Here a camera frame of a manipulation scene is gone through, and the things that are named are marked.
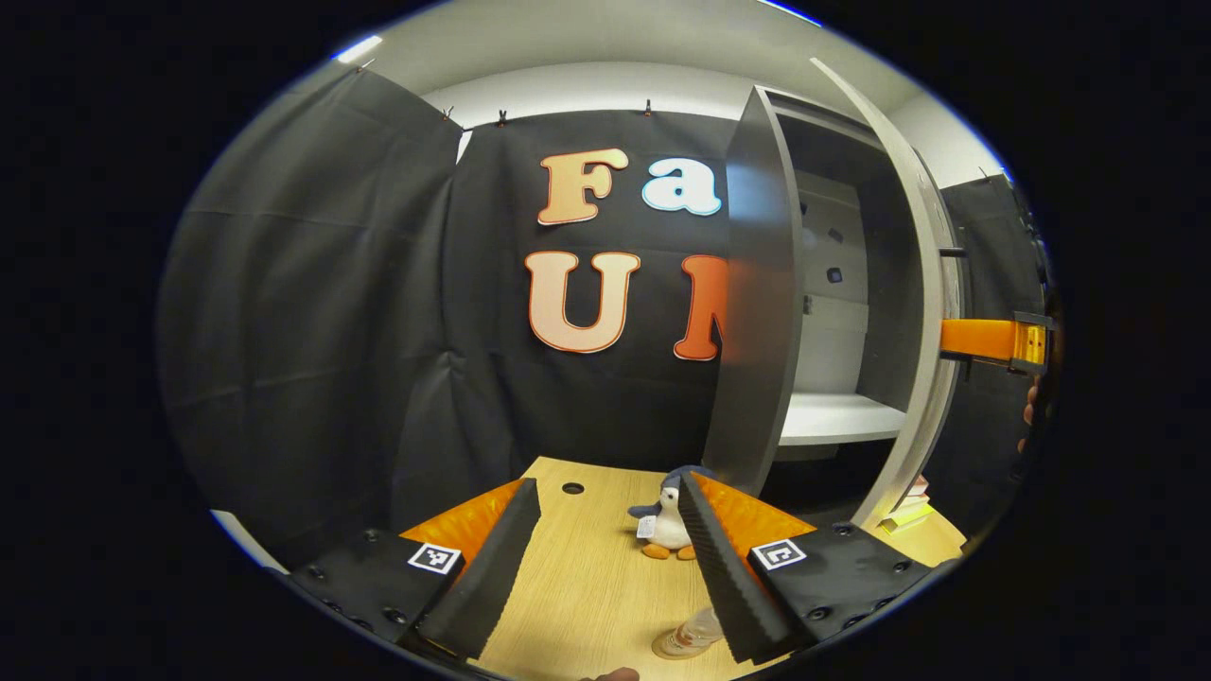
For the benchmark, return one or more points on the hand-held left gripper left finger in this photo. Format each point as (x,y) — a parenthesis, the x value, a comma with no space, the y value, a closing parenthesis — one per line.
(497,567)

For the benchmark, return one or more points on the clear plastic bottle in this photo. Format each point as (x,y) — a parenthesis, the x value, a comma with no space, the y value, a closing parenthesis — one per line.
(695,629)

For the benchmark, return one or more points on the grey cabinet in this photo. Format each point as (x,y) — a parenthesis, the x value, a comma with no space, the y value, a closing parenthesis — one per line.
(752,331)

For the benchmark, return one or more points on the pink book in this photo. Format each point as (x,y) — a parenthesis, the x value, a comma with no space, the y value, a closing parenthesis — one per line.
(916,487)

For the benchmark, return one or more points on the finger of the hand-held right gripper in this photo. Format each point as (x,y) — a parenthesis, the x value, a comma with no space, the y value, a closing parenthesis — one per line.
(979,339)

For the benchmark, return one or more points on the black backdrop cloth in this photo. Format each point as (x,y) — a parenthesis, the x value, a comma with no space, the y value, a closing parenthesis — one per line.
(312,331)

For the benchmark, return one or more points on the grey cabinet door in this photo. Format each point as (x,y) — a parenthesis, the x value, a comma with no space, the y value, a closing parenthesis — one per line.
(932,416)

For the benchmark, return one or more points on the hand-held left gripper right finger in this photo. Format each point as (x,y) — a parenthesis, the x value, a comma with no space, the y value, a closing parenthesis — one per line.
(719,577)

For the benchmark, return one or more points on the penguin plush toy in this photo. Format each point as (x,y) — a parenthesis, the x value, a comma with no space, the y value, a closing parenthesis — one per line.
(667,530)

